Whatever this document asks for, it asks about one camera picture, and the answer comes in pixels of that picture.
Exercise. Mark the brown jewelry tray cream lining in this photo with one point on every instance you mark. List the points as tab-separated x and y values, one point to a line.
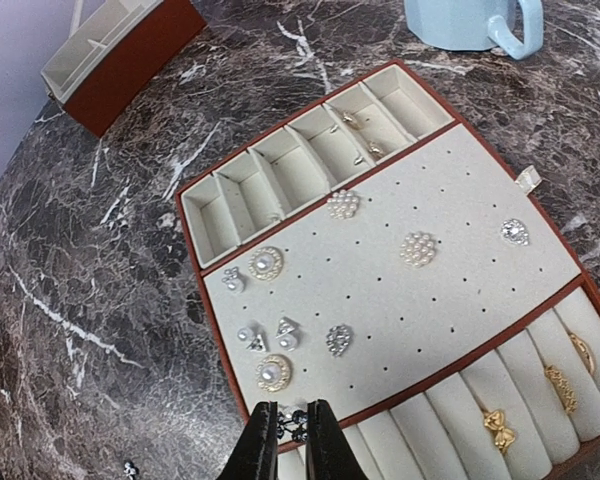
483	364

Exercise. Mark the small silver pearl stud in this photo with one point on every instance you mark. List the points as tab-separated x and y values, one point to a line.
234	280

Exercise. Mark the light blue mug upside down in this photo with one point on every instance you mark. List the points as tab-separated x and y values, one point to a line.
517	27

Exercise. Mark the pearl cluster earring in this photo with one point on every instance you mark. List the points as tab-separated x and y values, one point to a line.
418	249
343	204

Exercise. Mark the triangle pearl stud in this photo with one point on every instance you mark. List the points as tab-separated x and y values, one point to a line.
253	337
286	334

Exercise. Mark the dark crystal earring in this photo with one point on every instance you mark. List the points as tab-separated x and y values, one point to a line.
292	426

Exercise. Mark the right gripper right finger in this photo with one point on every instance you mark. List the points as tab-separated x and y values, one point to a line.
328	453

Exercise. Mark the crystal teardrop earring right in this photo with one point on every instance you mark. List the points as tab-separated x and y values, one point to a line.
515	232

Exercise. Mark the pearl cluster earring right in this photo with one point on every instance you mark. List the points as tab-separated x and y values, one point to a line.
418	249

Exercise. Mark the triangle pearl stud right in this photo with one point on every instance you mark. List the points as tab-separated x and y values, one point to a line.
286	334

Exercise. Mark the brown jewelry box cream lining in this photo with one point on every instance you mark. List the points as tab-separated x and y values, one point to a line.
109	57

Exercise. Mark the pearl cluster earring upper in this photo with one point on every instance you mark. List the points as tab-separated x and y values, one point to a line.
343	204

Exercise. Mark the gold earring in tray slot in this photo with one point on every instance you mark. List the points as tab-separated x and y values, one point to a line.
370	151

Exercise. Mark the triangle pearl stud left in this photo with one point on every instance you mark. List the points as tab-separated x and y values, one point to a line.
253	337

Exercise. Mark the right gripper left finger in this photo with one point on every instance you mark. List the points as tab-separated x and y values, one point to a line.
255	454

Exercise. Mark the gold rim pearl earring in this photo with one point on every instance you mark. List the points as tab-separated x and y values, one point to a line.
266	263
274	373

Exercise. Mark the gold rim pearl earring lower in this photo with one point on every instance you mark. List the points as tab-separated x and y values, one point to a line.
274	373

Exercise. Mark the gold rim pearl earring upper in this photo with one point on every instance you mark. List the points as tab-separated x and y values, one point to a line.
266	263

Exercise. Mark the dark earring on table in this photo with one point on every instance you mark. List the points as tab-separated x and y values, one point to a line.
130	471

